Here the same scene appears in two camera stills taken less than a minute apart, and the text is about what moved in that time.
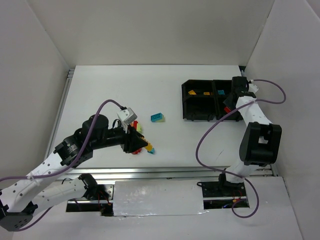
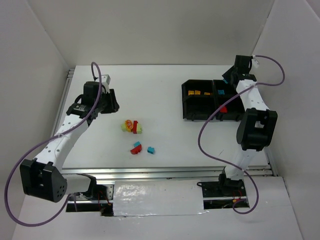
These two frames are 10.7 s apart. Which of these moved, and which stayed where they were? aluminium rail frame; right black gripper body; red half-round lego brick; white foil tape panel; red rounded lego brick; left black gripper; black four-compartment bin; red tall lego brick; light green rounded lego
Moved: left black gripper; right black gripper body; red rounded lego brick
Stayed: light green rounded lego; black four-compartment bin; aluminium rail frame; red tall lego brick; red half-round lego brick; white foil tape panel
